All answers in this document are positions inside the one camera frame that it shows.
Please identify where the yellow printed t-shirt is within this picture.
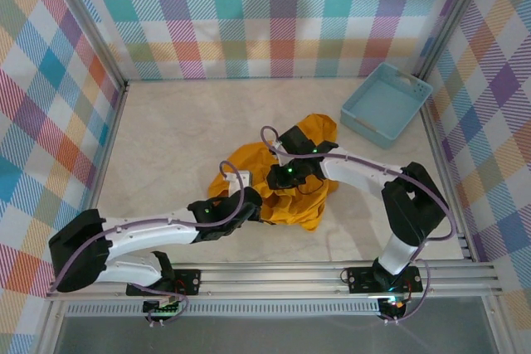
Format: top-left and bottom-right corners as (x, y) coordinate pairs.
(207, 113), (339, 233)

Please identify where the light blue plastic basket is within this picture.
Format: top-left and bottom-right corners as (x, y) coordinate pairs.
(339, 62), (435, 150)

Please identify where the green controller circuit board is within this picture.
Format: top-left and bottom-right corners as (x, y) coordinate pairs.
(379, 296), (406, 313)
(143, 298), (183, 316)

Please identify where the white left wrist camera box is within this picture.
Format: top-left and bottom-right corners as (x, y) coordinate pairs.
(225, 170), (253, 186)

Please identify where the aluminium mounting rail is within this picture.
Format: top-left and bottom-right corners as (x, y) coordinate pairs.
(45, 261), (505, 301)

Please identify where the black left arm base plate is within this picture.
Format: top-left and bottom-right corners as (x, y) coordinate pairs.
(126, 269), (202, 297)

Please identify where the grey slotted cable duct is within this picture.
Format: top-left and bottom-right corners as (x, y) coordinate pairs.
(66, 303), (381, 317)

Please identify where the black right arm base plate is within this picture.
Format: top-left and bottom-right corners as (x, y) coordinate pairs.
(346, 265), (423, 293)

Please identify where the aluminium table side rail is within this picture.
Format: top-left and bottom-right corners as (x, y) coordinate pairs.
(71, 80), (130, 266)
(412, 78), (476, 264)

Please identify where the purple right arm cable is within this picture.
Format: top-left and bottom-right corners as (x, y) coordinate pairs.
(260, 125), (457, 324)

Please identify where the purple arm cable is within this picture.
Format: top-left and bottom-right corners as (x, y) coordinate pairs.
(260, 125), (457, 324)
(49, 160), (250, 326)

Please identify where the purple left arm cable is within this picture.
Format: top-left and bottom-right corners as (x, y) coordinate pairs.
(49, 160), (250, 326)

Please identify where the aluminium frame post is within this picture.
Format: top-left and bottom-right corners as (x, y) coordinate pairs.
(412, 0), (499, 84)
(39, 0), (130, 96)

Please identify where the aluminium frame leg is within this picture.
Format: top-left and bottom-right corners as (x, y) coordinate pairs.
(36, 299), (70, 354)
(483, 293), (514, 354)

